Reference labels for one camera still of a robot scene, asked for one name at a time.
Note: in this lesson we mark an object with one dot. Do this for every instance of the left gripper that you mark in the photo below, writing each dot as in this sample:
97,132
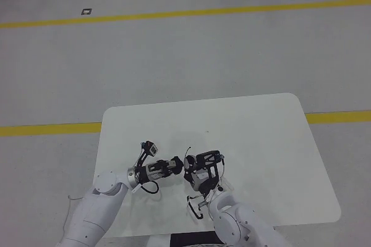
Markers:
153,171

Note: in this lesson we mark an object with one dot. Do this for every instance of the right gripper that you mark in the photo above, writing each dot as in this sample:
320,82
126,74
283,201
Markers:
201,180

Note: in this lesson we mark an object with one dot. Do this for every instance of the thin black zip tie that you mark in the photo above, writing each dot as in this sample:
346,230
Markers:
187,152

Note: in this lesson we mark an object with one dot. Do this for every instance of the small black floor box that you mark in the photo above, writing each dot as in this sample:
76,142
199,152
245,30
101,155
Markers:
86,11

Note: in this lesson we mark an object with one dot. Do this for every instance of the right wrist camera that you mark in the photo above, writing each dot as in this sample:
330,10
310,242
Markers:
208,159

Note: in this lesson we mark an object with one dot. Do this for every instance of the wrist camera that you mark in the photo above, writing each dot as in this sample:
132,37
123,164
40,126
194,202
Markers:
208,159
146,151

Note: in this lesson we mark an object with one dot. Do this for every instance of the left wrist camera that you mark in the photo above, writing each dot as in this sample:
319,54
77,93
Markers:
146,151

